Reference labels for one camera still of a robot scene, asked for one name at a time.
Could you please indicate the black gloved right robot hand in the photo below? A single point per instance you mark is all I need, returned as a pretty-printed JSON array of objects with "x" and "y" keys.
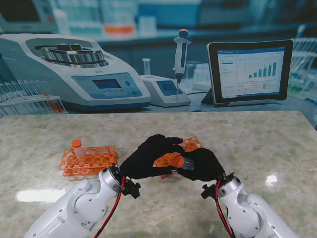
[{"x": 208, "y": 166}]

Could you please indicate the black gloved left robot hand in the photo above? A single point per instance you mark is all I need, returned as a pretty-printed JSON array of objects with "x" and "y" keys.
[{"x": 141, "y": 163}]

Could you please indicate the clear plastic test tube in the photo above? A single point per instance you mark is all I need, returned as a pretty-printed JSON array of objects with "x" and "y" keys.
[
  {"x": 79, "y": 153},
  {"x": 189, "y": 164}
]

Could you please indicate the orange screw cap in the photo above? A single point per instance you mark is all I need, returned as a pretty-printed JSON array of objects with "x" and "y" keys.
[
  {"x": 76, "y": 143},
  {"x": 178, "y": 161}
]

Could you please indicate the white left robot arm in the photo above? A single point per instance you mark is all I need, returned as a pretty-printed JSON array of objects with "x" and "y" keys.
[{"x": 74, "y": 210}]

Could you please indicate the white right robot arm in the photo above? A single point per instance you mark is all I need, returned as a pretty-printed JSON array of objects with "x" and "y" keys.
[{"x": 250, "y": 215}]

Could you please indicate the orange test tube rack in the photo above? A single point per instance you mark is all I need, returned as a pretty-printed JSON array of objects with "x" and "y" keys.
[
  {"x": 99, "y": 158},
  {"x": 163, "y": 161}
]

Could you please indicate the printed laboratory backdrop poster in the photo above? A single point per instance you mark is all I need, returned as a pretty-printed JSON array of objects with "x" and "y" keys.
[{"x": 158, "y": 49}]

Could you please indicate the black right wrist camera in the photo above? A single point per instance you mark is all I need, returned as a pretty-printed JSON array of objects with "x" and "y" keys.
[{"x": 208, "y": 192}]

